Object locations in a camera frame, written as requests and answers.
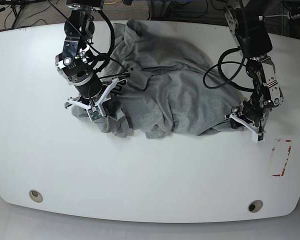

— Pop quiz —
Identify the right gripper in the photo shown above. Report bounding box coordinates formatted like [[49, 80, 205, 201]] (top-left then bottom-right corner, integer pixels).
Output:
[[64, 76, 122, 118]]

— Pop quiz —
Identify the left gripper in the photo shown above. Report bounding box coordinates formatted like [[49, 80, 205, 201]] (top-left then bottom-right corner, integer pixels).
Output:
[[224, 98, 272, 133]]

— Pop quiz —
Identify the grey t-shirt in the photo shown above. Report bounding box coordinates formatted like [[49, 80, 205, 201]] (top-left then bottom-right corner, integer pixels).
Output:
[[71, 19, 246, 139]]

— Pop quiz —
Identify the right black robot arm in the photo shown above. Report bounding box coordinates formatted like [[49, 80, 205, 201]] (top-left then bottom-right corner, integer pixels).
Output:
[[55, 0, 127, 122]]

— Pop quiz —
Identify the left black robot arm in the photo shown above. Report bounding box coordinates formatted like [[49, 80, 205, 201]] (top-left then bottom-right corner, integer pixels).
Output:
[[224, 0, 284, 143]]

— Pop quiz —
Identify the red tape rectangle marking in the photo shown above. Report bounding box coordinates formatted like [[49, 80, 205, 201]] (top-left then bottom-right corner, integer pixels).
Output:
[[269, 139, 293, 177]]

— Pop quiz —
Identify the white power strip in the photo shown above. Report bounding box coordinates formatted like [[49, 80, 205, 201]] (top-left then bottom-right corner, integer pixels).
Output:
[[287, 6, 300, 20]]

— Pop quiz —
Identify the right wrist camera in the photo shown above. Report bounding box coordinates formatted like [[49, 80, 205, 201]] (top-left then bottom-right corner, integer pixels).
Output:
[[87, 107, 103, 122]]

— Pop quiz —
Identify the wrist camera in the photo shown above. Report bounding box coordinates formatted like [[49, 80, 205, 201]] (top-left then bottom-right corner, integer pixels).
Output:
[[251, 129, 266, 143], [87, 107, 103, 122]]

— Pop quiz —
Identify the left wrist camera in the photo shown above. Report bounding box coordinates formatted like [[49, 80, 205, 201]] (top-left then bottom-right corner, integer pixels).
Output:
[[251, 129, 266, 143]]

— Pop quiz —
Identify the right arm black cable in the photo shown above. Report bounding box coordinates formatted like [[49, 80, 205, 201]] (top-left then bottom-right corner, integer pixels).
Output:
[[89, 4, 133, 78]]

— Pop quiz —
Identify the right table cable grommet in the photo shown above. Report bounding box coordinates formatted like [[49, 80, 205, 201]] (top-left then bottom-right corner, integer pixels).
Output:
[[247, 199, 263, 213]]

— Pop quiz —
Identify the table cable grommet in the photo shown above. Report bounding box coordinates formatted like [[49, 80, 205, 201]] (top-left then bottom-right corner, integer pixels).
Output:
[[29, 190, 43, 203], [247, 199, 263, 213]]

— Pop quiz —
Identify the left table cable grommet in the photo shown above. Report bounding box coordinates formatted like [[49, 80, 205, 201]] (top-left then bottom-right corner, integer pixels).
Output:
[[29, 190, 43, 203]]

